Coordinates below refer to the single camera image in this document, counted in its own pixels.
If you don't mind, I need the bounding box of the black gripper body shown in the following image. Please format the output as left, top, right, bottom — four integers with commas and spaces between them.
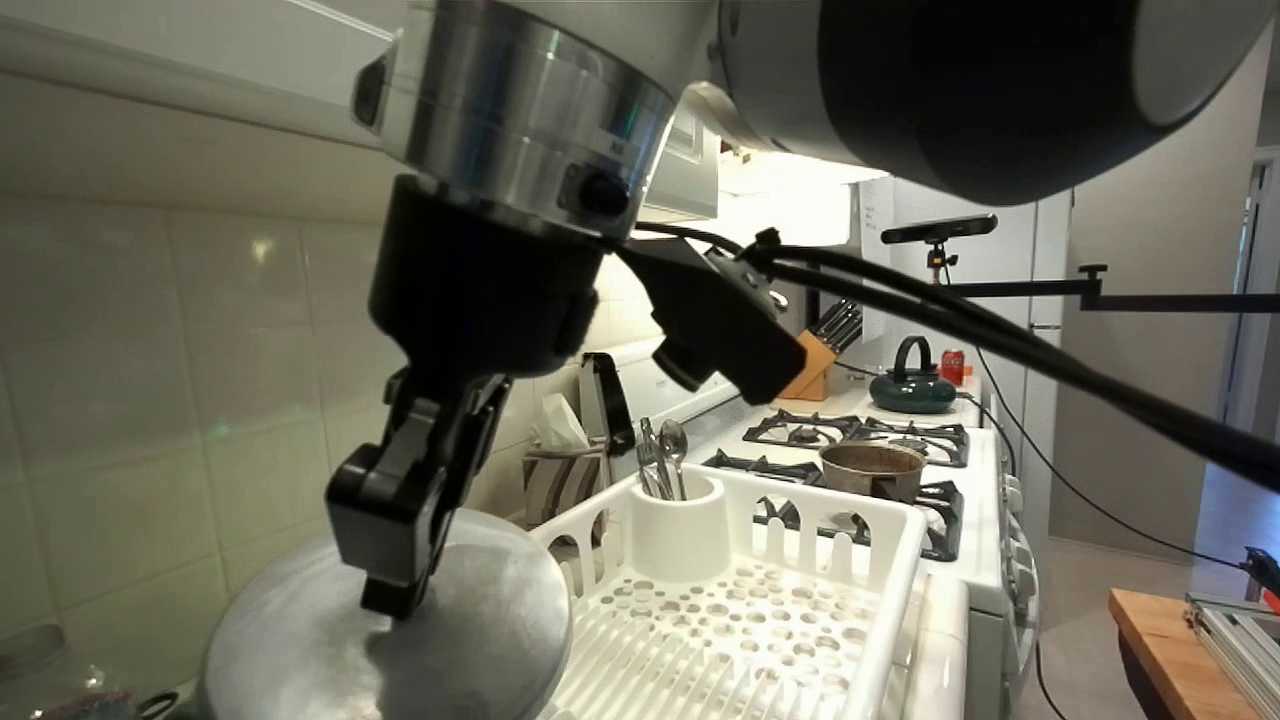
369, 171, 632, 382

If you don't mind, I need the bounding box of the round steel pot lid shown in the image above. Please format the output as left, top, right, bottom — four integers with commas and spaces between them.
197, 504, 579, 720

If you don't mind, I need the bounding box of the metal fork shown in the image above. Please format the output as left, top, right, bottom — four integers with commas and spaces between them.
632, 414, 667, 504

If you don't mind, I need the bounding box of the metal spoon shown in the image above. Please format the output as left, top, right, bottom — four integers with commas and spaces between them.
655, 418, 691, 504

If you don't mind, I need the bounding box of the white plastic utensil cup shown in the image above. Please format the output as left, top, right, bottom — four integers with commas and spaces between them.
626, 464, 738, 589

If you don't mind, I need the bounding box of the black cast iron stove grate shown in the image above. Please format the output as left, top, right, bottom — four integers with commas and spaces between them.
740, 406, 973, 472
699, 446, 828, 489
746, 464, 969, 564

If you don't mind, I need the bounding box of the white range hood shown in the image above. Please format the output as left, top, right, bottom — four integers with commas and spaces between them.
653, 76, 866, 257

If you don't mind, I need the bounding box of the wooden knife block with knives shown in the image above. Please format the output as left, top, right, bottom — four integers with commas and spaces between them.
777, 297, 868, 405

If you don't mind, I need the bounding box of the white plastic dish rack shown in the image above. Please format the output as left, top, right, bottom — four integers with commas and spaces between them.
527, 464, 933, 720

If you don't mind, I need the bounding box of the clear glass jar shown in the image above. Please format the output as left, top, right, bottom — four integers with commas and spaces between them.
0, 615, 186, 720

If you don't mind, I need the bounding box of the small metal saucepan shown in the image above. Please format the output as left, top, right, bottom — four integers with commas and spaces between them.
817, 440, 928, 504

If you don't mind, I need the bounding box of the white upper kitchen cabinet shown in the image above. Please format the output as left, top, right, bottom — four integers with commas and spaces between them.
0, 0, 404, 193

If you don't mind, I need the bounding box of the dark green kettle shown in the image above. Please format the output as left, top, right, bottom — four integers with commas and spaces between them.
868, 332, 961, 414

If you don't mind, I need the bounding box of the white gas stove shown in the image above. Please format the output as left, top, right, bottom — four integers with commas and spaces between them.
575, 332, 1036, 720

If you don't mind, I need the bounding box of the white refrigerator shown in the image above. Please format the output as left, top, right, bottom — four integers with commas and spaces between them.
853, 171, 1079, 552

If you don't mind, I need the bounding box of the wooden table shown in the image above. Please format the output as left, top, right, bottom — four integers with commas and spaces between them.
1107, 583, 1280, 720

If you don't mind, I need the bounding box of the blue connector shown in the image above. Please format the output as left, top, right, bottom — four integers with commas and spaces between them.
1241, 538, 1280, 599

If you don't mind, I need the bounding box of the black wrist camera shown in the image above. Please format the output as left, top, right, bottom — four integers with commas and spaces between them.
617, 236, 811, 406

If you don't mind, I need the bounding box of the black stereo camera bar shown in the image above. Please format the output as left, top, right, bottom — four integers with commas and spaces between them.
875, 212, 1000, 250

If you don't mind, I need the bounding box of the thin black cable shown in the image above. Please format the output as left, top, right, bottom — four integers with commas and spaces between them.
958, 314, 1263, 572

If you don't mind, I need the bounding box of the thick black cable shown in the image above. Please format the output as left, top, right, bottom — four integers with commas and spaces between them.
636, 219, 1280, 497

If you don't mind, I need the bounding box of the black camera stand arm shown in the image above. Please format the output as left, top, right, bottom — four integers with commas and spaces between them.
920, 260, 1280, 320

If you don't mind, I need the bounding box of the aluminium rail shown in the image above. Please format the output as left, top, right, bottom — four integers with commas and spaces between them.
1186, 591, 1280, 713

